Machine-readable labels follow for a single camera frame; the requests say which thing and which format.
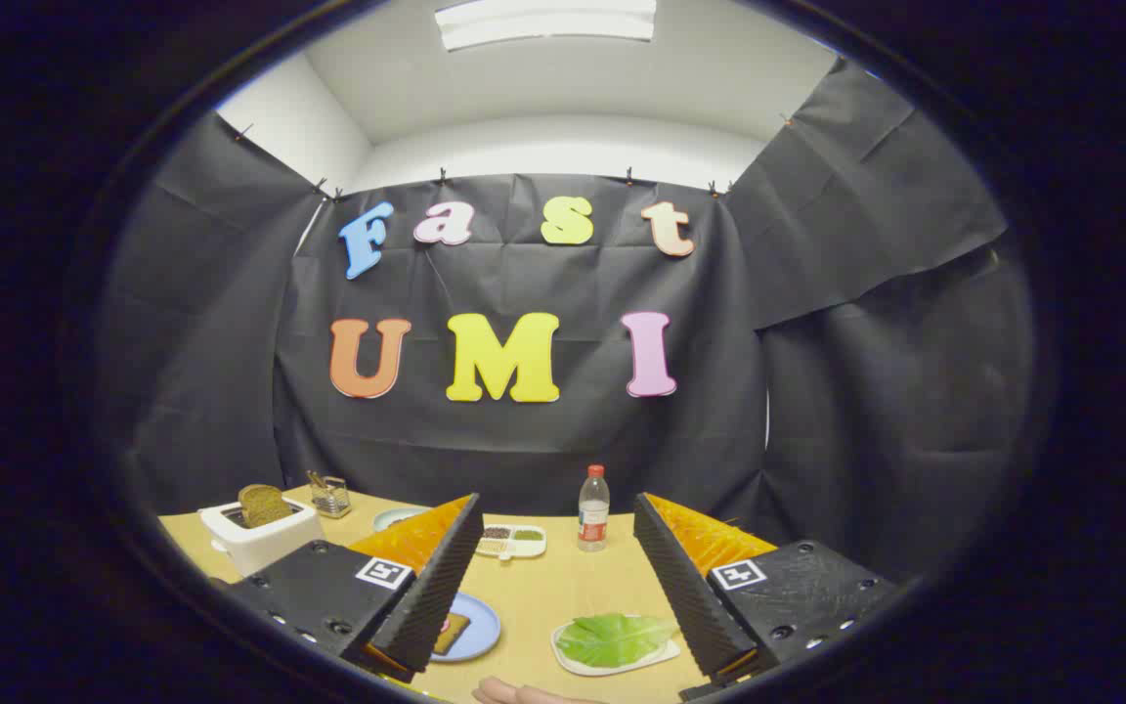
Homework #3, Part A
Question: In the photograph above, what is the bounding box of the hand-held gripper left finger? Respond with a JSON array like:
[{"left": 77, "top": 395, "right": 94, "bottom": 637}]
[{"left": 221, "top": 494, "right": 486, "bottom": 685}]

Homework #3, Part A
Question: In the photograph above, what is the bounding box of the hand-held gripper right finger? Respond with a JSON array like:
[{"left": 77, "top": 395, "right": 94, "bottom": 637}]
[{"left": 631, "top": 492, "right": 906, "bottom": 701}]

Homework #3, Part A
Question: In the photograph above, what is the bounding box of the green lettuce leaf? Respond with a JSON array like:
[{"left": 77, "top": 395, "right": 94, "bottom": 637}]
[{"left": 556, "top": 613, "right": 679, "bottom": 670}]

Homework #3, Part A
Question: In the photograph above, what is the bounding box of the brown toast slice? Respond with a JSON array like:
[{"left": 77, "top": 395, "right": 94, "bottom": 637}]
[{"left": 238, "top": 484, "right": 293, "bottom": 529}]

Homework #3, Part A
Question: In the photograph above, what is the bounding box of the brown bread slice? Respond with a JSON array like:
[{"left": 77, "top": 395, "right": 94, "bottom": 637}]
[{"left": 432, "top": 612, "right": 472, "bottom": 656}]

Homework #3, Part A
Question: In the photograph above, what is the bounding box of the blue plate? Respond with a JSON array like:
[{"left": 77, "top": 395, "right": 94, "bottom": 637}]
[{"left": 429, "top": 592, "right": 502, "bottom": 664}]

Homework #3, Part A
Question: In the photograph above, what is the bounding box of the pale green plate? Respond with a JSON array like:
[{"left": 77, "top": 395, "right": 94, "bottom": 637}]
[{"left": 373, "top": 506, "right": 432, "bottom": 534}]

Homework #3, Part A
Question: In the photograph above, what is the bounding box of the white divided tray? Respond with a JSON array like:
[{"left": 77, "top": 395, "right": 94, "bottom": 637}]
[{"left": 475, "top": 524, "right": 547, "bottom": 562}]

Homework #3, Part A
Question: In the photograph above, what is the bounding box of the white square plate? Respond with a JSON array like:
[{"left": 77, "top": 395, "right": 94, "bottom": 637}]
[{"left": 550, "top": 614, "right": 683, "bottom": 678}]

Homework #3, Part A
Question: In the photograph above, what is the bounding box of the clear plastic water bottle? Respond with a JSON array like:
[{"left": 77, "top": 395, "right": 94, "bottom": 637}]
[{"left": 578, "top": 464, "right": 611, "bottom": 553}]

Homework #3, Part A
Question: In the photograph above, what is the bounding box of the white toaster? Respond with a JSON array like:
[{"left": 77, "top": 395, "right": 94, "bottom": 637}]
[{"left": 198, "top": 499, "right": 326, "bottom": 578}]

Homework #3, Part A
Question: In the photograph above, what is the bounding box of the black backdrop cloth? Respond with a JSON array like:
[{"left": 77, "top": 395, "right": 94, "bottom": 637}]
[{"left": 99, "top": 59, "right": 1038, "bottom": 578}]

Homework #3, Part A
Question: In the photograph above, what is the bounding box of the ceiling light panel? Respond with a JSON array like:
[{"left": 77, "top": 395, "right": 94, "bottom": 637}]
[{"left": 434, "top": 0, "right": 658, "bottom": 52}]

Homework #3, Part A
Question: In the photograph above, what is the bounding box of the wire mesh utensil holder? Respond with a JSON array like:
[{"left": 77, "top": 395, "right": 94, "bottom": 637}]
[{"left": 307, "top": 471, "right": 352, "bottom": 519}]

